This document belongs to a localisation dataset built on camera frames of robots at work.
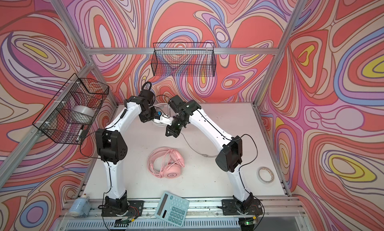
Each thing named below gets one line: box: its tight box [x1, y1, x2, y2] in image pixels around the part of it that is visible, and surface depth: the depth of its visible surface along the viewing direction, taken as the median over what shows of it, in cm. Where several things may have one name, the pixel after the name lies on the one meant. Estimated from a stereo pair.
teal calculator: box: [155, 191, 190, 227], surface depth 73 cm
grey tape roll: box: [72, 105, 95, 124], surface depth 73 cm
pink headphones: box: [147, 147, 185, 179], surface depth 82 cm
